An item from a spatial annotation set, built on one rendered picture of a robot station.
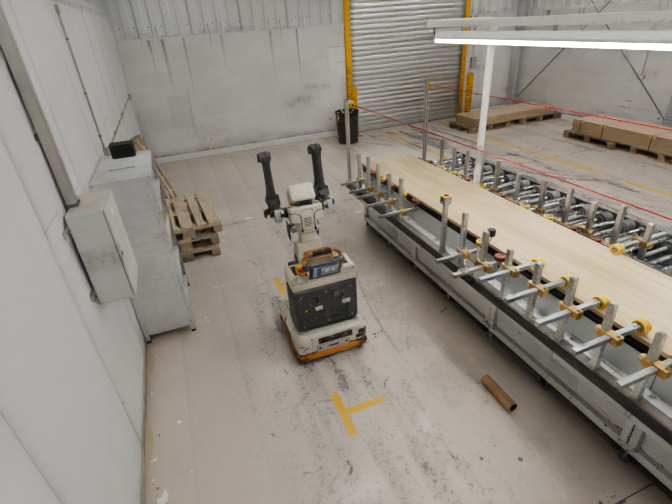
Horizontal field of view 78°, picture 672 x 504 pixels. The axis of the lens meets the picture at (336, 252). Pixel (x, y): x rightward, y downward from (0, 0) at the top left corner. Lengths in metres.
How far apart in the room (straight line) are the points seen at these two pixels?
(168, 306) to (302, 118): 7.17
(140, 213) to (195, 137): 6.46
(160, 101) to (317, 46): 3.62
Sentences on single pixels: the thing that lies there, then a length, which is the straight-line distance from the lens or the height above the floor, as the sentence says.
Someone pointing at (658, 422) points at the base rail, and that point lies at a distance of 2.71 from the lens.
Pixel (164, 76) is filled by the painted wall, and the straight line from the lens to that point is 9.84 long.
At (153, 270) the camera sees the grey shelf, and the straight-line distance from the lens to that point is 3.91.
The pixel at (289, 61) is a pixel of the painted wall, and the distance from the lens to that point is 10.20.
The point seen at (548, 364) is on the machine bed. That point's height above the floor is 0.22.
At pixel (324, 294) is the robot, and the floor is 0.61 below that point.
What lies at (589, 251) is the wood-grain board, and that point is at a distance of 3.61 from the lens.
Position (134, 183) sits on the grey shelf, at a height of 1.51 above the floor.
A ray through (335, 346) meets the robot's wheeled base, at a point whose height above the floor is 0.12.
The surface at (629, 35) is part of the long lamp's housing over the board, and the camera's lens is 2.73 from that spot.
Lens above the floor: 2.52
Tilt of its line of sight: 29 degrees down
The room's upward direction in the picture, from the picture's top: 4 degrees counter-clockwise
